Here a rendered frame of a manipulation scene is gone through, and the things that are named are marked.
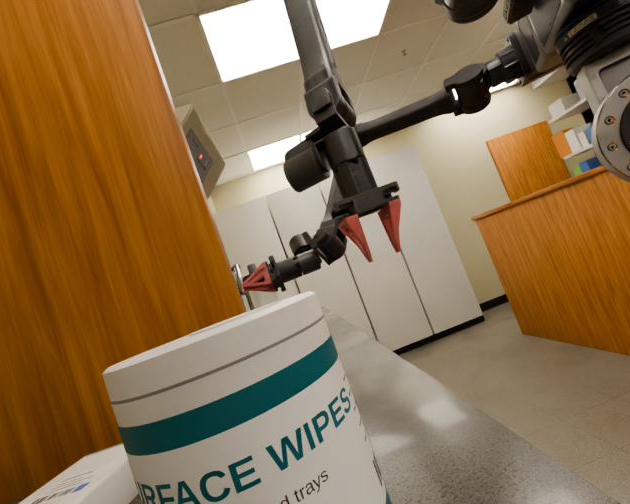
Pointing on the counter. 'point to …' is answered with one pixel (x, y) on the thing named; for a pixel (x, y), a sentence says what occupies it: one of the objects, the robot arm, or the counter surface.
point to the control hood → (202, 144)
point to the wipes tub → (246, 415)
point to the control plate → (199, 155)
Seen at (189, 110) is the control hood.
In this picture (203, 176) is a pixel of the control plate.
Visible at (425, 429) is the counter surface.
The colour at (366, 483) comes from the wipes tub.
